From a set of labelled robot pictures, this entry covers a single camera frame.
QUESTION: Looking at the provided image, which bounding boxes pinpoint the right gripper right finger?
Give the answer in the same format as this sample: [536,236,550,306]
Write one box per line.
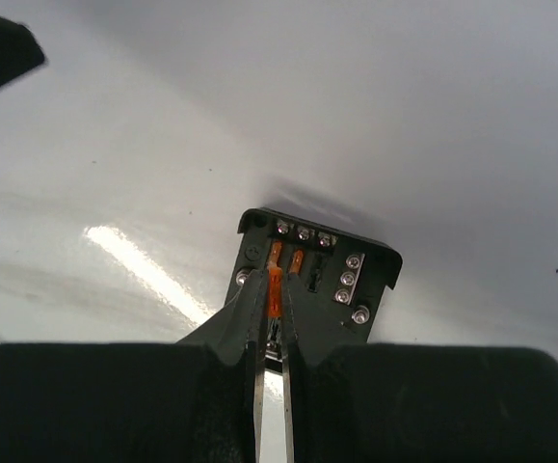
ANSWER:
[282,276,558,462]

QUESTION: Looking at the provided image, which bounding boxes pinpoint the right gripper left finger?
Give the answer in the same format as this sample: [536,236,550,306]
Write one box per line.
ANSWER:
[0,271,269,462]

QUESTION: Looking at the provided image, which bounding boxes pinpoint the black fuse box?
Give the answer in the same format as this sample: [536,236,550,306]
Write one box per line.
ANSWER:
[226,208,403,342]

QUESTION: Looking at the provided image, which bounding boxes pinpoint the red and orange fuses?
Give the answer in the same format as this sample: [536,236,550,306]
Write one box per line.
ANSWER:
[267,241,305,318]

